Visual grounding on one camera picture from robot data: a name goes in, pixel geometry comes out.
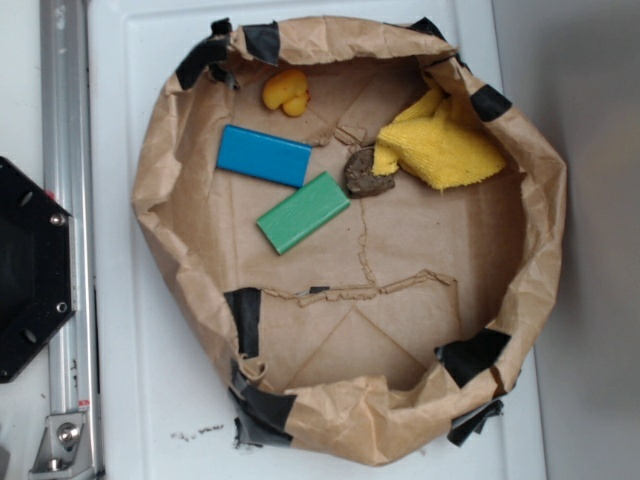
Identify blue rectangular block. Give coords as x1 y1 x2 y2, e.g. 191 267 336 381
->
216 125 312 188

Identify green rectangular block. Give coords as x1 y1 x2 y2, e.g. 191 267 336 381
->
256 172 351 255

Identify brown paper bag tray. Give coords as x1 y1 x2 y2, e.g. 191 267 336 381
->
132 16 566 466

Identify brown rock-like lump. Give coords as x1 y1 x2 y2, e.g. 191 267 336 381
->
344 147 396 199

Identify yellow microfiber cloth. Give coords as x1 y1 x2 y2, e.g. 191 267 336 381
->
372 85 507 191

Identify yellow rubber duck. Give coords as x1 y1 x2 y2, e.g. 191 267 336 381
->
262 69 310 117

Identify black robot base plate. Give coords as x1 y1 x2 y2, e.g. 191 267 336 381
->
1 157 74 384

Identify aluminium extrusion rail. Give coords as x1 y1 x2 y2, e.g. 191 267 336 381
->
39 1 105 479

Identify metal corner bracket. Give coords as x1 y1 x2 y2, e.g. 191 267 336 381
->
28 412 96 479

